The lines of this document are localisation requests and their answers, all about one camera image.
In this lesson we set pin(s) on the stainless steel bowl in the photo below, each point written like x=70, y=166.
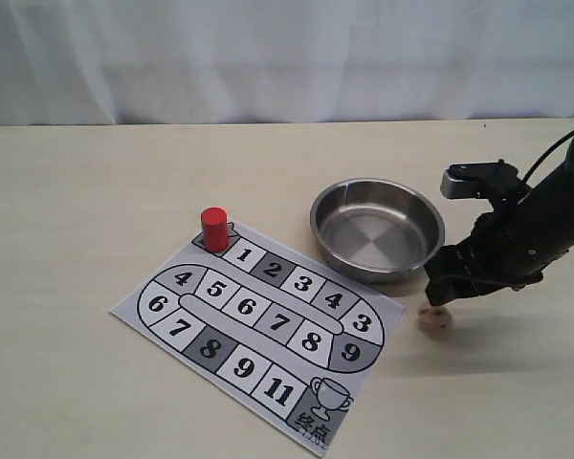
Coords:
x=375, y=230

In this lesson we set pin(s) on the white curtain backdrop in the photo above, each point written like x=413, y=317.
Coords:
x=126, y=62

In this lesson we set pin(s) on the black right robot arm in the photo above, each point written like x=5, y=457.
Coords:
x=554, y=235

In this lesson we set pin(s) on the wooden die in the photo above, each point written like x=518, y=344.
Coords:
x=435, y=321

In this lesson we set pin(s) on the red cylinder game piece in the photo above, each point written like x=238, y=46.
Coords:
x=214, y=223

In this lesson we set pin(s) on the printed number game board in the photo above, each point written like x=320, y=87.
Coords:
x=284, y=335

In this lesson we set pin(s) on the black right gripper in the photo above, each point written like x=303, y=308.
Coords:
x=493, y=257

